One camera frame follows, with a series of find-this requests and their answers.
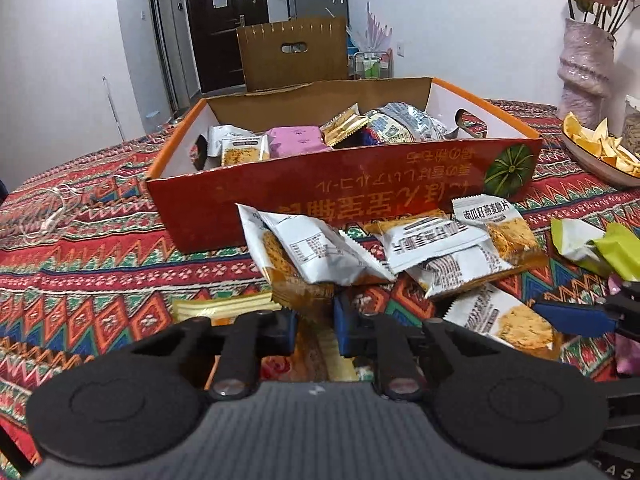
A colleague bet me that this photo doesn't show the grey side door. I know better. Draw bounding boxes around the grey side door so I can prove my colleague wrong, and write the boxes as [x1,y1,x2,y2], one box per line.
[145,0,181,116]

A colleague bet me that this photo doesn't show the orange peels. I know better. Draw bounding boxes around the orange peels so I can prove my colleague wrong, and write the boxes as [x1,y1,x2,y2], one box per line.
[562,114,640,178]

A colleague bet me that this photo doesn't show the glass jar with white lid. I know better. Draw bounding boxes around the glass jar with white lid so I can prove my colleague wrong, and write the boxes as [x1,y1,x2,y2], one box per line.
[620,95,640,153]

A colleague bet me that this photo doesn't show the pile of snack packets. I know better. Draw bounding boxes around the pile of snack packets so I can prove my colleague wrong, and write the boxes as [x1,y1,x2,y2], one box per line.
[172,192,640,376]

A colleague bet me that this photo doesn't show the red cardboard box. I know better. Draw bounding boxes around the red cardboard box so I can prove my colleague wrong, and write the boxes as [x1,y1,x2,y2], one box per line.
[145,76,543,256]

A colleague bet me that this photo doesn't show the small cart with bottles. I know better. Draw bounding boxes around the small cart with bottles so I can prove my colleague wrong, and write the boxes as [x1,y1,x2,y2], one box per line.
[352,50,396,81]

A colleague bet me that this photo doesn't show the dark entrance door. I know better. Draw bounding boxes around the dark entrance door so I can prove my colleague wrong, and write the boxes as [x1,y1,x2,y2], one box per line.
[182,0,251,96]

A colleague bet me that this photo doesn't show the red patterned tablecloth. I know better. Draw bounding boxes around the red patterned tablecloth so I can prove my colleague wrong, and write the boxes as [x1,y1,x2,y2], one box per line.
[0,97,640,466]

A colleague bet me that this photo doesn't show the cluster of mixed snack packets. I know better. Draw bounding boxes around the cluster of mixed snack packets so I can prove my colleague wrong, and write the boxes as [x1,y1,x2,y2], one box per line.
[194,101,451,168]

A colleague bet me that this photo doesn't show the purple lavender bunch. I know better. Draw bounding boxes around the purple lavender bunch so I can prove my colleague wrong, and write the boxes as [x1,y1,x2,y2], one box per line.
[350,2,396,51]

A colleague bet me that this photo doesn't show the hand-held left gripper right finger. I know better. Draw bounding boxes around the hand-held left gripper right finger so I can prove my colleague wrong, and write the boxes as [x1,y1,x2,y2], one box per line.
[332,294,506,403]

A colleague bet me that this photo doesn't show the wooden chair back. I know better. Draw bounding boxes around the wooden chair back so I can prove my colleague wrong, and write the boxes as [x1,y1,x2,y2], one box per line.
[236,16,349,93]

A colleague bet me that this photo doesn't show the white pole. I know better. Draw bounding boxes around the white pole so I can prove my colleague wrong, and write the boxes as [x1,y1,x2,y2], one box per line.
[102,76,126,143]

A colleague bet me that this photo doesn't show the white cables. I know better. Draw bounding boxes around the white cables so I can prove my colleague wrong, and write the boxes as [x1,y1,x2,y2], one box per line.
[12,185,83,241]

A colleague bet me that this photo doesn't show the green snack packet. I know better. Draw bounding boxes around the green snack packet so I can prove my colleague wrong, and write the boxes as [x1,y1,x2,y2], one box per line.
[550,217,640,281]

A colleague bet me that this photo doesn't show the pink ceramic vase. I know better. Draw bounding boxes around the pink ceramic vase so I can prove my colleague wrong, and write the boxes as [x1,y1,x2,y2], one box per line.
[556,17,617,123]

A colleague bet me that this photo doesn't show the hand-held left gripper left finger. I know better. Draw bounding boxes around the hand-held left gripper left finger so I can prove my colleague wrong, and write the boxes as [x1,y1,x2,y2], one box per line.
[120,307,300,402]

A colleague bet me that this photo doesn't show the white orange cracker packet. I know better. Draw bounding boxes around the white orange cracker packet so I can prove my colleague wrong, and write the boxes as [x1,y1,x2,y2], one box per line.
[236,203,397,323]

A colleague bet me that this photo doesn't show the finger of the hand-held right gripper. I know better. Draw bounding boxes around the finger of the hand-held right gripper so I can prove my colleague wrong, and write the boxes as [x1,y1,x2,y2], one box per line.
[531,291,640,341]

